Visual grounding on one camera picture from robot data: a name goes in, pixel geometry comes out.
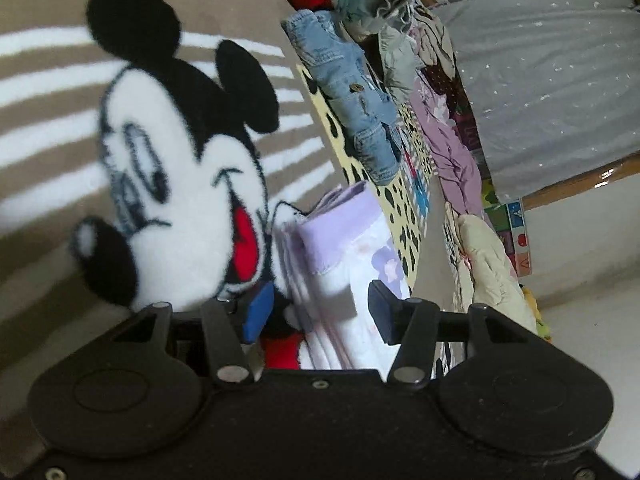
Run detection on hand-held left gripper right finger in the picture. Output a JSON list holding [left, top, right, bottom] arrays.
[[367, 280, 543, 391]]

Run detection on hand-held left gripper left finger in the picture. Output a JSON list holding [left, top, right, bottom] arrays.
[[107, 280, 276, 391]]

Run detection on white lilac floral garment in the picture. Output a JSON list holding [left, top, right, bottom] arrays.
[[270, 180, 413, 371]]

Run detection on beige clothes pile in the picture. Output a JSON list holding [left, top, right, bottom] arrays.
[[410, 2, 458, 68]]

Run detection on cream quilted garment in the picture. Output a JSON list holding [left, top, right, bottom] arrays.
[[457, 212, 538, 333]]

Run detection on yellow green plush toy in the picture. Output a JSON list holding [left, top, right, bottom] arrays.
[[520, 285, 553, 343]]

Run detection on colourful foam play mat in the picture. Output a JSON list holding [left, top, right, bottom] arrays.
[[450, 110, 533, 278]]

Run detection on pink purple garment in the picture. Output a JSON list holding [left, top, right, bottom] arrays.
[[407, 67, 483, 221]]

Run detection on blue denim jeans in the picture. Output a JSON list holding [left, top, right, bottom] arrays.
[[281, 9, 403, 187]]

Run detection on cartoon mouse printed blanket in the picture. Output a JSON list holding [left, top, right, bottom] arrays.
[[0, 0, 468, 478]]

